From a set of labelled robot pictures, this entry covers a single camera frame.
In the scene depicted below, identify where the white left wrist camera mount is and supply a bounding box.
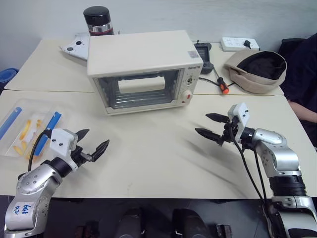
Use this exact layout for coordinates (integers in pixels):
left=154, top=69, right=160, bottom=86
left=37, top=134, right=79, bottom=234
left=49, top=128, right=80, bottom=172

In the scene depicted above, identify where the metal oven rack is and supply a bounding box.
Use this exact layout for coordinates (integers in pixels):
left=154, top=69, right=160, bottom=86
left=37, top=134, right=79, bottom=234
left=108, top=92, right=172, bottom=106

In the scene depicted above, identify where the beige hat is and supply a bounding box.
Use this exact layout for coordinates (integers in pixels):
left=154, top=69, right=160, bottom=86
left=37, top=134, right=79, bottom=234
left=224, top=49, right=288, bottom=94

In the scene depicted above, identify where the black remote controller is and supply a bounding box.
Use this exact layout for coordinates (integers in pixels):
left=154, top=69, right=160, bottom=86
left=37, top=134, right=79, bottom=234
left=194, top=40, right=214, bottom=75

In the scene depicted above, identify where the cream toaster oven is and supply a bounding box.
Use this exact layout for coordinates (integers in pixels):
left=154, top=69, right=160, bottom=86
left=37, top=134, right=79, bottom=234
left=86, top=30, right=204, bottom=117

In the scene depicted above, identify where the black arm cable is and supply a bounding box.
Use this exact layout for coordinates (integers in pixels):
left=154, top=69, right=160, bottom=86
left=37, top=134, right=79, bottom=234
left=28, top=128, right=53, bottom=172
left=229, top=118, right=268, bottom=202

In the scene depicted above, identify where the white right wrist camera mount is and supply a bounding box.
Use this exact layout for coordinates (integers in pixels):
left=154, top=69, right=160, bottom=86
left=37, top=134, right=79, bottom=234
left=227, top=102, right=250, bottom=145

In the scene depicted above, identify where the long yellow fry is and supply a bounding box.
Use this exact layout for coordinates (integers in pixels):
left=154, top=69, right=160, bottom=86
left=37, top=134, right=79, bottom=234
left=19, top=119, right=32, bottom=140

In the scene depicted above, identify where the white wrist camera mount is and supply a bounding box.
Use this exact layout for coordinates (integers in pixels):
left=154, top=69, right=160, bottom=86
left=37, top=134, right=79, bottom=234
left=227, top=102, right=250, bottom=145
left=49, top=128, right=80, bottom=172

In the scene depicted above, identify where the orange black screwdriver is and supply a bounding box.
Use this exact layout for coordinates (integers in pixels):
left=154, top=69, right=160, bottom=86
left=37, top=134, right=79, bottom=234
left=212, top=67, right=230, bottom=95

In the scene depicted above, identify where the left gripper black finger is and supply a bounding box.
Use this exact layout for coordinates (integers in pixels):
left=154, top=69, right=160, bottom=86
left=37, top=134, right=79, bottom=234
left=75, top=128, right=90, bottom=145
left=90, top=139, right=110, bottom=162

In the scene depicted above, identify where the white power strip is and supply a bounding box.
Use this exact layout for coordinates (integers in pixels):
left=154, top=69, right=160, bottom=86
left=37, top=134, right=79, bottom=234
left=220, top=37, right=261, bottom=53

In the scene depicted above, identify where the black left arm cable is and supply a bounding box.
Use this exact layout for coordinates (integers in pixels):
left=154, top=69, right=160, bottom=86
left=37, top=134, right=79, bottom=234
left=28, top=128, right=53, bottom=172

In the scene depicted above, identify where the person in dark clothes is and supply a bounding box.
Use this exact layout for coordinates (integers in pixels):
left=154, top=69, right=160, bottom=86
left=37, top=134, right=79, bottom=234
left=279, top=33, right=317, bottom=152

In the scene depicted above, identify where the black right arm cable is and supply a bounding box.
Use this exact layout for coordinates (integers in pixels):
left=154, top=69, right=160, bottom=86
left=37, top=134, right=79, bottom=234
left=229, top=118, right=268, bottom=202

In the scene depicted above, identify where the clear plastic tray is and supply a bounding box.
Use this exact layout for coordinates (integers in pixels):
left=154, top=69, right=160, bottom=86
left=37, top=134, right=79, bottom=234
left=0, top=98, right=66, bottom=162

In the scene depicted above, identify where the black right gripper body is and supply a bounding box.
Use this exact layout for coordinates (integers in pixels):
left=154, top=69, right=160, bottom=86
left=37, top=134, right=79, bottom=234
left=217, top=116, right=240, bottom=147

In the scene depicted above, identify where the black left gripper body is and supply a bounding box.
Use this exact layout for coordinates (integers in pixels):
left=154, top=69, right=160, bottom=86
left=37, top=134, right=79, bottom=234
left=70, top=146, right=96, bottom=168

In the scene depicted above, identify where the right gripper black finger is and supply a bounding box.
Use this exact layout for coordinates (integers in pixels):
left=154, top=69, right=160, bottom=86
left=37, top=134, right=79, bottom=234
left=195, top=128, right=221, bottom=145
left=205, top=113, right=230, bottom=124

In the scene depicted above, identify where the glass oven door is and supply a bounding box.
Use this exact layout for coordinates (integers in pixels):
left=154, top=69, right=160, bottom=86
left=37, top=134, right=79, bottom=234
left=92, top=69, right=184, bottom=110

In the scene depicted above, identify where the blue stick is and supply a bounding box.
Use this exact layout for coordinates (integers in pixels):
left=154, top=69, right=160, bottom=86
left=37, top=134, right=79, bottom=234
left=0, top=106, right=22, bottom=141
left=33, top=111, right=62, bottom=156

